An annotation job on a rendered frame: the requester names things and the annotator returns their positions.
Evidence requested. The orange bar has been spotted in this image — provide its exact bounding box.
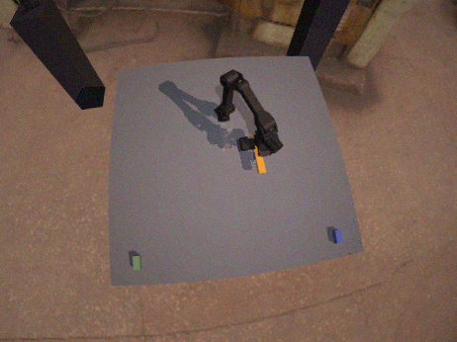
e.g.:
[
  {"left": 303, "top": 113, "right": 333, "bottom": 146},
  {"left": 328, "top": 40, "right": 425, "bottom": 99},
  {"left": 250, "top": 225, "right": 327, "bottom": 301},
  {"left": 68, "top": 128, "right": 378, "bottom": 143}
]
[{"left": 251, "top": 134, "right": 266, "bottom": 174}]

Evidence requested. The small green block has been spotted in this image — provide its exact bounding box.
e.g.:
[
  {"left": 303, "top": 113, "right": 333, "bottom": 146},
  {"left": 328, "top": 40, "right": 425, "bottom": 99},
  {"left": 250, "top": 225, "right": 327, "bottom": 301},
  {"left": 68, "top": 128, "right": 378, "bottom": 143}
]
[{"left": 133, "top": 255, "right": 142, "bottom": 270}]

